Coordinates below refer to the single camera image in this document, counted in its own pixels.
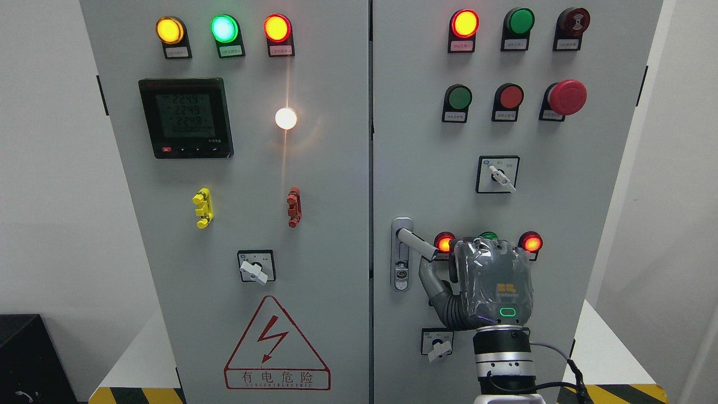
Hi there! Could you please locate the bottom white rotary selector switch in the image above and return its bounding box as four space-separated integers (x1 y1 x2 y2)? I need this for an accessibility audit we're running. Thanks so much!
421 328 454 364

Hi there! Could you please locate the silver door handle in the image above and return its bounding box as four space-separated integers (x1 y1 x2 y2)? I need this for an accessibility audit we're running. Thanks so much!
392 217 439 291

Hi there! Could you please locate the green indicator lower middle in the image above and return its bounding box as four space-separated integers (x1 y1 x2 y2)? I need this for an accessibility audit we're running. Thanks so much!
479 232 499 240

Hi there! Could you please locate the red emergency stop mushroom button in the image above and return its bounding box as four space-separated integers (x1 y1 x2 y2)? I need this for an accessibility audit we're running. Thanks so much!
538 79 587 122

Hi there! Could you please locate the green indicator light top right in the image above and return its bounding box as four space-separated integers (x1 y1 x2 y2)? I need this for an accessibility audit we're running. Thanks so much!
500 7 536 52

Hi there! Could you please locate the red electric hazard warning sticker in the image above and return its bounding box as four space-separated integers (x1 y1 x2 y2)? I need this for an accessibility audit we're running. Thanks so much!
224 296 331 391

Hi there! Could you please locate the red-orange indicator light left door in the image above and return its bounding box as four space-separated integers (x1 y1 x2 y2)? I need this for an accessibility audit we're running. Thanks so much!
264 13 295 57

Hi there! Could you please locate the green push button upper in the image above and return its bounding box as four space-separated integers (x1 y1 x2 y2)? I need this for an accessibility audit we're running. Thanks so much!
441 84 472 123

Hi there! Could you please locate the red lit indicator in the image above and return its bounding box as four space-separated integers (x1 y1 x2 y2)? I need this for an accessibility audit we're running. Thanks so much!
519 232 544 261
434 232 455 261

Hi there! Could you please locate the dark red buzzer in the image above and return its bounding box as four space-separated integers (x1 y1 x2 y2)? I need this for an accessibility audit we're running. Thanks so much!
553 7 591 52

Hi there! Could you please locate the yellow indicator light top left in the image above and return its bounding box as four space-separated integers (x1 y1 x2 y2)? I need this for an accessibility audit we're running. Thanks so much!
155 16 192 59

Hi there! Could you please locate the red lit indicator lower right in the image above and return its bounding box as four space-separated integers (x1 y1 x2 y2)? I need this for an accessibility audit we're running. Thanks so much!
519 232 544 261

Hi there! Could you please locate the red terminal clip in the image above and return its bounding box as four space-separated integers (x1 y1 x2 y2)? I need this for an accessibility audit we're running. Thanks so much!
286 187 302 228

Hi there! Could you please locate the red indicator light top right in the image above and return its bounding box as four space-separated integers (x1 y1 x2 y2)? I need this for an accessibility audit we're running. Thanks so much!
447 8 480 53

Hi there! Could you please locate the green lit indicator light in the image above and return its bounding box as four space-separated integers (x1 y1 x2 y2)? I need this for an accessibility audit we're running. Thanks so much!
210 15 245 58

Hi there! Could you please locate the red push button upper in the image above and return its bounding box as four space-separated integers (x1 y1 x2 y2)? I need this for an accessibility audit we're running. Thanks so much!
491 82 524 122

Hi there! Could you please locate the left door rotary selector switch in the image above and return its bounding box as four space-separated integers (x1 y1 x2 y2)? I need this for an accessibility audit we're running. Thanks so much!
237 250 276 286

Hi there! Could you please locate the left grey cabinet door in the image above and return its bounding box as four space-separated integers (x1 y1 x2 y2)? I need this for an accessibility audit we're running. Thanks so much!
80 1 372 403

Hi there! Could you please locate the right grey cabinet door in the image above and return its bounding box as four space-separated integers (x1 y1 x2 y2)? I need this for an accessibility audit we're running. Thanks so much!
372 1 662 403

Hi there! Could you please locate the white glowing indicator light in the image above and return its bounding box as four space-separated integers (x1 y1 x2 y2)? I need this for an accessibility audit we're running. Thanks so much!
275 107 298 131

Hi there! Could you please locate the black box bottom left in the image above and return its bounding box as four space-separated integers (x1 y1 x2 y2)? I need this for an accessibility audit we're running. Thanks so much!
1 314 77 403

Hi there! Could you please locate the grey cabinet door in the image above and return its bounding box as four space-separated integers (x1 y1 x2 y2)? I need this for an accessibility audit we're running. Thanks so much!
372 1 662 403
80 1 372 403

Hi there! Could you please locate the yellow terminal clip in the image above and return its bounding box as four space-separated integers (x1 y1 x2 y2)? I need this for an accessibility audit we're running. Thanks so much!
192 187 214 228

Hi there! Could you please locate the upper right rotary selector switch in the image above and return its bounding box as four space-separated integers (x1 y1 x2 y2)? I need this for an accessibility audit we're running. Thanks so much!
475 155 520 194

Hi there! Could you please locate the red lit indicator lower left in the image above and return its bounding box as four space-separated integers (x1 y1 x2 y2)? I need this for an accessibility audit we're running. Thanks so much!
434 232 455 261

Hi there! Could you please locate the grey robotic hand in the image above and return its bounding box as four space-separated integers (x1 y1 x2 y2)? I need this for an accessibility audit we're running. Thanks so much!
418 237 533 332

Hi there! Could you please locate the black digital power meter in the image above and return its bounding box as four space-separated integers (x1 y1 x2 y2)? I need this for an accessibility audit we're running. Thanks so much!
138 77 233 159

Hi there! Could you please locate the black grey cable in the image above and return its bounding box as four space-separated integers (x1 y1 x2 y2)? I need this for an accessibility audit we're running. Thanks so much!
486 342 593 404

